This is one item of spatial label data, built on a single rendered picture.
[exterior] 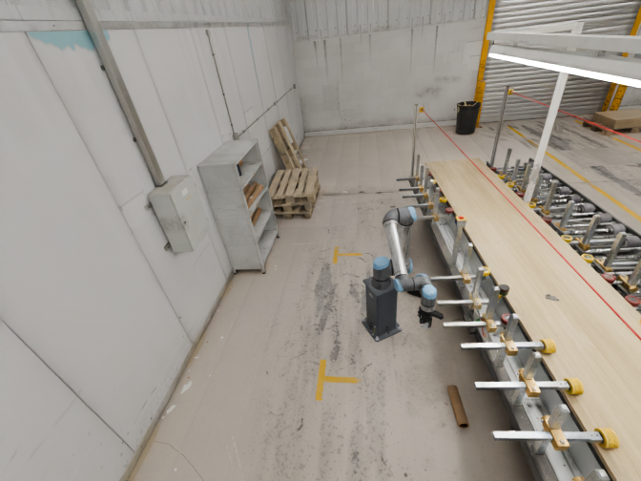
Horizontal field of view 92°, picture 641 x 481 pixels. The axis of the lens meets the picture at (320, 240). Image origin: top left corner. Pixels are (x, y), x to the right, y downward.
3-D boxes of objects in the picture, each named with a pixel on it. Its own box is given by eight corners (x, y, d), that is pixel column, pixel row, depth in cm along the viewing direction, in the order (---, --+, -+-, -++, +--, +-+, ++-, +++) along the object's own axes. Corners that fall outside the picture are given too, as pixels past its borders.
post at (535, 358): (512, 407, 182) (535, 356, 156) (509, 401, 185) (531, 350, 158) (519, 407, 182) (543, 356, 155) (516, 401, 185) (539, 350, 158)
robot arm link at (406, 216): (389, 266, 293) (394, 203, 242) (408, 264, 292) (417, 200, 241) (392, 279, 282) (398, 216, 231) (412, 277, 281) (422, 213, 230)
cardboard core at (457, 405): (458, 423, 234) (447, 385, 259) (457, 428, 239) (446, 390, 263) (469, 423, 233) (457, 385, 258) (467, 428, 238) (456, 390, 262)
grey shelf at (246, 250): (234, 274, 426) (196, 166, 339) (253, 237, 499) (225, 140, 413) (264, 274, 419) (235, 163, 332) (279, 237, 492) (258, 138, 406)
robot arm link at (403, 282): (381, 206, 239) (397, 288, 204) (397, 204, 238) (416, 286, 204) (379, 215, 249) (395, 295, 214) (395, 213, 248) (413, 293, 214)
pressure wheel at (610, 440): (590, 426, 149) (597, 446, 145) (602, 428, 142) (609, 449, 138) (604, 427, 148) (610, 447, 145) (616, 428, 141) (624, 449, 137)
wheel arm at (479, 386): (475, 390, 168) (477, 386, 166) (473, 384, 171) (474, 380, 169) (575, 390, 163) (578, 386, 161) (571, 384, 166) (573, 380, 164)
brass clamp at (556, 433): (553, 450, 143) (556, 446, 140) (538, 420, 154) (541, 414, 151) (568, 450, 142) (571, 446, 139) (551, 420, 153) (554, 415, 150)
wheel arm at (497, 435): (494, 441, 148) (495, 437, 146) (491, 433, 151) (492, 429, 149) (609, 443, 142) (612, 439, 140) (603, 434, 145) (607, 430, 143)
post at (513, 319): (495, 367, 203) (513, 317, 176) (493, 363, 205) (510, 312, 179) (501, 367, 202) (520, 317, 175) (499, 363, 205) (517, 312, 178)
